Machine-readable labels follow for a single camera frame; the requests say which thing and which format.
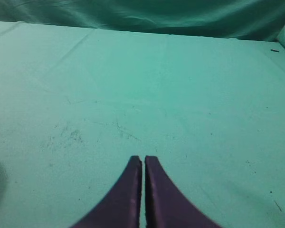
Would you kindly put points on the green table cloth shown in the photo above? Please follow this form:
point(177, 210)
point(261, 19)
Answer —
point(76, 103)

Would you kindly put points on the green backdrop cloth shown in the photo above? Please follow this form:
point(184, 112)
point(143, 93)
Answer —
point(262, 20)

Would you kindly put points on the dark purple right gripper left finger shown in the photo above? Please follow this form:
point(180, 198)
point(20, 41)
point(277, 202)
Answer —
point(120, 207)

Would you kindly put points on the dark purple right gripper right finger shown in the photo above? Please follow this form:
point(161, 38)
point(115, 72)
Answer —
point(166, 206)

